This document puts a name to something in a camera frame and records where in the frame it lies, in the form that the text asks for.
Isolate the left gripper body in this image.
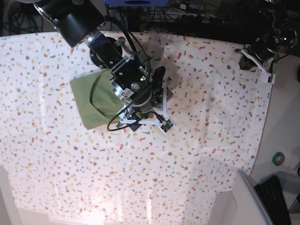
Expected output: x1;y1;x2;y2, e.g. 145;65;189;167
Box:
248;39;278;63

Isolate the blue white box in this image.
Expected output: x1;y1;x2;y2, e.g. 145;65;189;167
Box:
105;0;176;7

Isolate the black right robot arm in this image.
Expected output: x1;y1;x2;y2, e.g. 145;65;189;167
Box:
33;0;174;132

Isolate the green t-shirt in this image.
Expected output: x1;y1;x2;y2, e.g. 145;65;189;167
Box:
70;70;124;130

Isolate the green tape roll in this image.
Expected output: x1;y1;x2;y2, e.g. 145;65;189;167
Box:
272;152;285;166

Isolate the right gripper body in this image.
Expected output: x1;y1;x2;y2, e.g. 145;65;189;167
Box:
131;66;166;115

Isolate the terrazzo patterned tablecloth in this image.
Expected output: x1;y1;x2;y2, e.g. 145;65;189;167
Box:
0;32;272;225

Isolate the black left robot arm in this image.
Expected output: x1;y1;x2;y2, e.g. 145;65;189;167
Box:
236;0;300;70

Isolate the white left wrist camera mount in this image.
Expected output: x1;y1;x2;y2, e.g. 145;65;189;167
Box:
241;49;276;84

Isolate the black keyboard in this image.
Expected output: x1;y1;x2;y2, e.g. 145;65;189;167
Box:
254;175;291;225

